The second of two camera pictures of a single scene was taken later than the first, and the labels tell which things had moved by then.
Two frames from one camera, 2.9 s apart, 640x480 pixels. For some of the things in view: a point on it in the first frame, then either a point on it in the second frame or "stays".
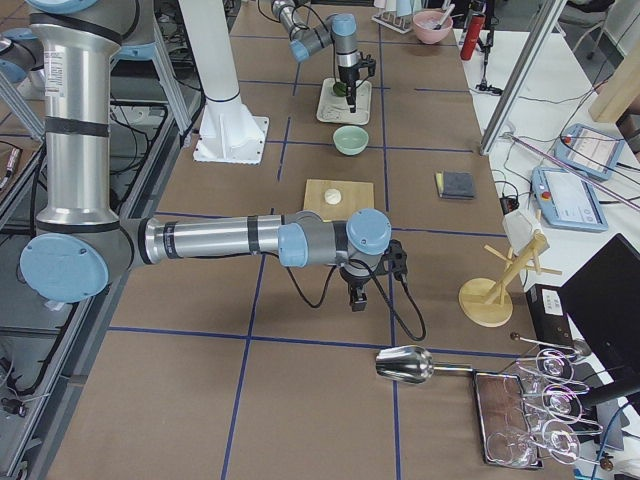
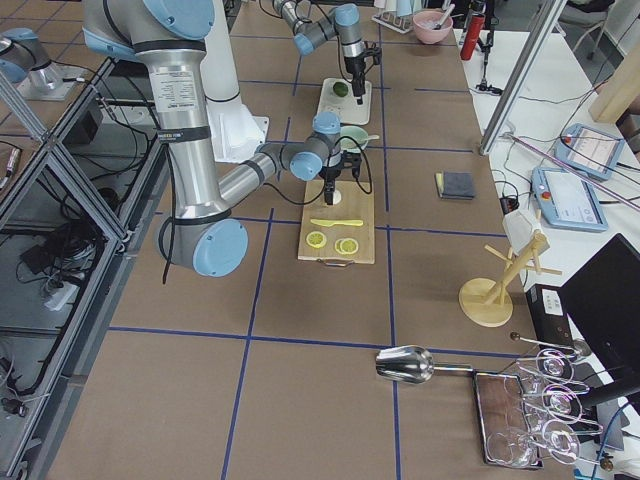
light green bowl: [350, 140] stays
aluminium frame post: [520, 74] stays
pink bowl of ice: [424, 24] stays
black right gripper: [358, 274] → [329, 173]
